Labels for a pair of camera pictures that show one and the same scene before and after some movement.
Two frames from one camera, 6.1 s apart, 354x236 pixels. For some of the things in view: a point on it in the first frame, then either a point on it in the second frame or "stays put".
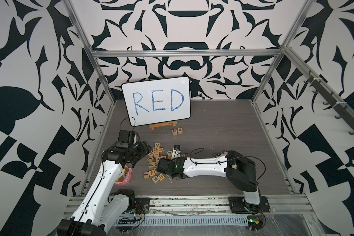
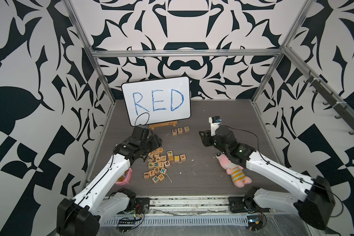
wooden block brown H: (161, 177) stays put
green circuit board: (254, 222) stays put
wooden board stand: (152, 126) stays put
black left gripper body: (138, 151) -> (153, 143)
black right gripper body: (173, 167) -> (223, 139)
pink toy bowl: (128, 177) stays put
